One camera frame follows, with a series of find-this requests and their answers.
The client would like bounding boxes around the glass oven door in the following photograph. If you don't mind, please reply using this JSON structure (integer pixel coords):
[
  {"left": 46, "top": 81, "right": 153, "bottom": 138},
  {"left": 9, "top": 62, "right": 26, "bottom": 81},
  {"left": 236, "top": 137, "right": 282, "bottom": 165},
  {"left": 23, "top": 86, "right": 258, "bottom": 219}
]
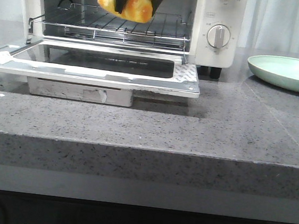
[{"left": 0, "top": 37, "right": 200, "bottom": 98}]

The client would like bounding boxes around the white Toshiba toaster oven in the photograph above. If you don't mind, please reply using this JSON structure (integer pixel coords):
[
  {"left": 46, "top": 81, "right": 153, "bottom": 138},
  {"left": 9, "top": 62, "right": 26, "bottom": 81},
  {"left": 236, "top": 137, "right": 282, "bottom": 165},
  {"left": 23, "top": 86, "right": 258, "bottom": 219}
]
[{"left": 24, "top": 0, "right": 247, "bottom": 79}]

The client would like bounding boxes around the lower timer knob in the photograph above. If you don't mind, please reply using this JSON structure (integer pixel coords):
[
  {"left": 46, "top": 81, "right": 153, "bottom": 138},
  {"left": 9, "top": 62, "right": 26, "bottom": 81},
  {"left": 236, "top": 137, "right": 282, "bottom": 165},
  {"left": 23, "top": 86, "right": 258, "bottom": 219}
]
[{"left": 207, "top": 24, "right": 231, "bottom": 49}]

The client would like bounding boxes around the light green plate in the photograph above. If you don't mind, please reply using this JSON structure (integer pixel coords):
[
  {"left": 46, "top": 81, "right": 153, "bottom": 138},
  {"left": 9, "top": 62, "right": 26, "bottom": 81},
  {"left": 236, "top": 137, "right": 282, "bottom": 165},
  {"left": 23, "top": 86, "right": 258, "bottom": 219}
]
[{"left": 247, "top": 55, "right": 299, "bottom": 93}]

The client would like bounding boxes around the metal wire oven rack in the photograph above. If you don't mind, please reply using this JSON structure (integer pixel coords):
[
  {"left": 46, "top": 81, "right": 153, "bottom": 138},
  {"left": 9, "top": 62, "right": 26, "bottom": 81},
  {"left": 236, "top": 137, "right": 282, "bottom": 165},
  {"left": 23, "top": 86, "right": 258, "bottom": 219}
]
[{"left": 28, "top": 3, "right": 192, "bottom": 56}]

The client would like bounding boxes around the silver oven door handle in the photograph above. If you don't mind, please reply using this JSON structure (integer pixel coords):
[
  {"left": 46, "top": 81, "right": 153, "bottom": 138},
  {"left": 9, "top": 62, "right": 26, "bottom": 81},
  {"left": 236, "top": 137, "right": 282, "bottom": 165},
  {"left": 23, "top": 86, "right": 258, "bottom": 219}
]
[{"left": 27, "top": 77, "right": 133, "bottom": 107}]

